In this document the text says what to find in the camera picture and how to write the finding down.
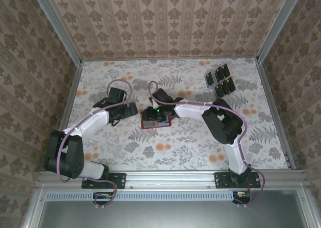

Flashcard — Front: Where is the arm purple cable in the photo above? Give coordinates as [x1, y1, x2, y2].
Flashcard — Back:
[147, 81, 266, 208]
[57, 78, 134, 210]

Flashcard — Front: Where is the aluminium mounting rail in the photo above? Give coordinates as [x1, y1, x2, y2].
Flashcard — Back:
[37, 170, 308, 190]

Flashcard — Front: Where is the red card holder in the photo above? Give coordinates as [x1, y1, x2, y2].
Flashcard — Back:
[140, 109, 174, 130]

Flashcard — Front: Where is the grey metal panel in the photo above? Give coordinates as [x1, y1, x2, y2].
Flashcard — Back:
[37, 190, 305, 228]

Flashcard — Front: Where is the floral patterned table cover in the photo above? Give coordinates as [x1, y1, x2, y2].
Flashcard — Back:
[55, 58, 289, 172]

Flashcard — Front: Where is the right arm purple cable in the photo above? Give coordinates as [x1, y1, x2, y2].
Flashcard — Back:
[147, 81, 266, 208]

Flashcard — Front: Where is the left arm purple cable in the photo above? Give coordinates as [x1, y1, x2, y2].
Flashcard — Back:
[57, 78, 134, 210]

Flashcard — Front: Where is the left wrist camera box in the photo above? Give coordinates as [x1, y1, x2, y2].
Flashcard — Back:
[107, 87, 127, 104]

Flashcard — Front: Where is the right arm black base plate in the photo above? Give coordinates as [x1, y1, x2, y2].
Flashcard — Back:
[215, 172, 261, 189]

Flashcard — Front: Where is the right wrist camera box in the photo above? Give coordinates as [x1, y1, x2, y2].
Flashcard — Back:
[151, 88, 174, 105]

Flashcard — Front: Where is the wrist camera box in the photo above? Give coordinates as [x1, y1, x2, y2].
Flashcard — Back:
[151, 88, 174, 105]
[107, 87, 127, 104]

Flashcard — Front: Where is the black connector board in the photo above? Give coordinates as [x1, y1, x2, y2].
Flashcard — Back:
[93, 191, 116, 204]
[232, 190, 251, 204]

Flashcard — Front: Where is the grey slotted cable duct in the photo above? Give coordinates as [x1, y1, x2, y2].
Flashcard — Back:
[46, 190, 235, 201]

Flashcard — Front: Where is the aluminium table side rail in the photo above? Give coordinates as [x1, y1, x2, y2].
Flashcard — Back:
[257, 59, 296, 170]
[47, 61, 84, 171]

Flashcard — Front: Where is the clear acrylic card stand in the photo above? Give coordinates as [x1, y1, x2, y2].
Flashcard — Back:
[204, 63, 238, 98]

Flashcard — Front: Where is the aluminium frame post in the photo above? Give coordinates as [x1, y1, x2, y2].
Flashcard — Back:
[30, 0, 83, 65]
[255, 0, 305, 63]

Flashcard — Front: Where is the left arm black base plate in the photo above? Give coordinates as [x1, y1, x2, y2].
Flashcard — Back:
[81, 172, 126, 189]

